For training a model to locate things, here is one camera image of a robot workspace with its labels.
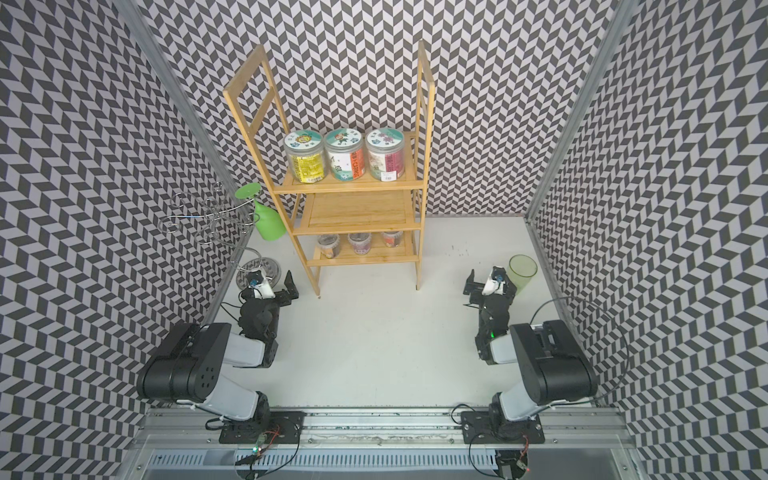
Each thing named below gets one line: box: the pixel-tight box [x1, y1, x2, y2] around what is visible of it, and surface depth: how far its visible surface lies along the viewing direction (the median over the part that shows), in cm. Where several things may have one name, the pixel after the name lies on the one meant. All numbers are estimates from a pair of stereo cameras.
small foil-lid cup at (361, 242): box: [348, 232, 372, 255], surface depth 86 cm
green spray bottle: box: [234, 182, 287, 242], surface depth 91 cm
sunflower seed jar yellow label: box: [284, 129, 325, 184], surface depth 63 cm
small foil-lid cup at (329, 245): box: [317, 234, 340, 259], surface depth 84 cm
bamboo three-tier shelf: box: [224, 41, 435, 297], surface depth 79 cm
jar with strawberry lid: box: [324, 128, 366, 182], surface depth 63 cm
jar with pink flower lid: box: [365, 127, 405, 182], surface depth 63 cm
